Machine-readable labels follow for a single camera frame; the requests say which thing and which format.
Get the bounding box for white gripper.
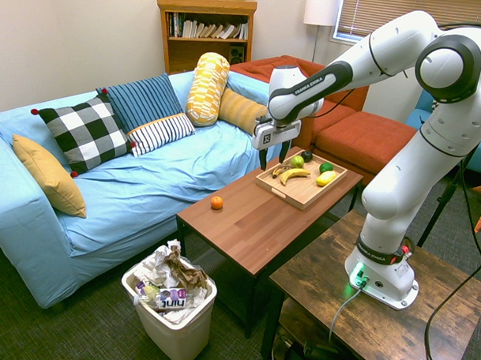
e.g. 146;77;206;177
251;116;303;173

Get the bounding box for wooden tray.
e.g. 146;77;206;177
254;150;349;213

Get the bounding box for yellow banana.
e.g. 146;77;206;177
279;167;312;187

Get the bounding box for mustard striped bolster pillow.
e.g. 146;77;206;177
217;87;270;136

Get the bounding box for yellow lemon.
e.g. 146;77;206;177
315;169;337;188

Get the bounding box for brown wooden coffee table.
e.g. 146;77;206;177
172;141;366;343

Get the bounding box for orange sectional couch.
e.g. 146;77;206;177
224;52;421;189

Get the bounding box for yellow white patterned bolster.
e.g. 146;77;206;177
184;51;231;128

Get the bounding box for small black speaker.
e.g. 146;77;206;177
229;44;246;66

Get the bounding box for white navy striped pillow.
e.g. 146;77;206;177
125;111;197;160

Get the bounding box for wooden bookshelf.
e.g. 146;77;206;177
153;0;258;79

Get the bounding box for row of books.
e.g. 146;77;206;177
168;12;250;41

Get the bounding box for blue striped pillow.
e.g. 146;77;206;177
93;70;186;137

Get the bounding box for white floor lamp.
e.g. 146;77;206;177
302;0;342;64

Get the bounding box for crumpled brown paper bag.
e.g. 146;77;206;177
163;244;211;294

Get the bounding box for light blue sofa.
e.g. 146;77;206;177
0;62;276;317

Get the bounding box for black tripod stand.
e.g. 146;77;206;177
416;142;480;249

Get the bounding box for hint water bottle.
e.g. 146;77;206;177
132;285;190;312

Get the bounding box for blue armchair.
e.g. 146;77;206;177
402;74;481;178

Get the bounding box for rustic dark wood side table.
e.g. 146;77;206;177
260;206;481;360

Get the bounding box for black white checkered pillow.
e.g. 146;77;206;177
28;85;138;181

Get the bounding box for white trash bin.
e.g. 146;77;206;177
118;254;220;360

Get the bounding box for wooden window blinds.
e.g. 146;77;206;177
336;0;481;44

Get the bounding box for mustard yellow pillow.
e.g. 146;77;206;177
9;133;90;219

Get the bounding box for grey green cable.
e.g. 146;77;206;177
328;283;365;346

